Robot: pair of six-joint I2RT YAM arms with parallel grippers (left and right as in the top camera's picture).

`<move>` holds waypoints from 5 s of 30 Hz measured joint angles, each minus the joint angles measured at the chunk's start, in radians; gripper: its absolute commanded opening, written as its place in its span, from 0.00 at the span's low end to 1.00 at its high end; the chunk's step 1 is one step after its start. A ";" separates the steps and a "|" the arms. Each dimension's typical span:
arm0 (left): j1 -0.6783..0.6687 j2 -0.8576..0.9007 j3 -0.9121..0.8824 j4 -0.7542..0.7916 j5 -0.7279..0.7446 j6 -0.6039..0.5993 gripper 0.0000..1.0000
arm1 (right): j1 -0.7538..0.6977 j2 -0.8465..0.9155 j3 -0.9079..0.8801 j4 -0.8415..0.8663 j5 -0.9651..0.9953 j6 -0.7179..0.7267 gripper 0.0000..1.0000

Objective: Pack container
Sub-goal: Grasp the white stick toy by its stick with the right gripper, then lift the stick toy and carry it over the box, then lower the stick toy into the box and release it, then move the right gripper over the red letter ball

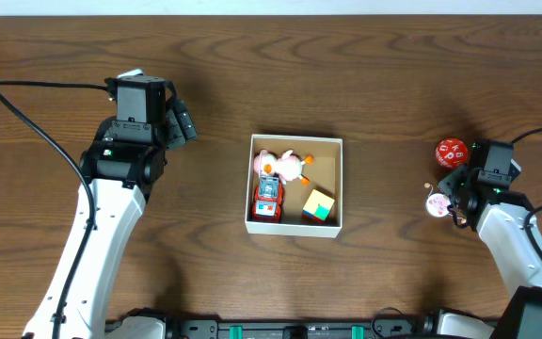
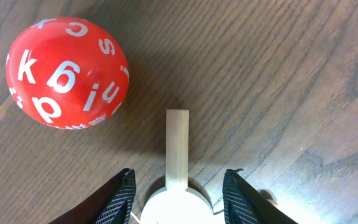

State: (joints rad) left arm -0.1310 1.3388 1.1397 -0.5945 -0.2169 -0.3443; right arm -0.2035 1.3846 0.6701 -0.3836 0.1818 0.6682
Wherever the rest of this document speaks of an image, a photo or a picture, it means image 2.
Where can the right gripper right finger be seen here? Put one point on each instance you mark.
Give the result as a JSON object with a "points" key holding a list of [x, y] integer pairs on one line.
{"points": [[245, 205]]}

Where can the red ball with letters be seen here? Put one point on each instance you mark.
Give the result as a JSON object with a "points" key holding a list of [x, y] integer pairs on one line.
{"points": [[67, 73]]}

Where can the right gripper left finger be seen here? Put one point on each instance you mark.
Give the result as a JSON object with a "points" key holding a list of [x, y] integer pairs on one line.
{"points": [[111, 203]]}

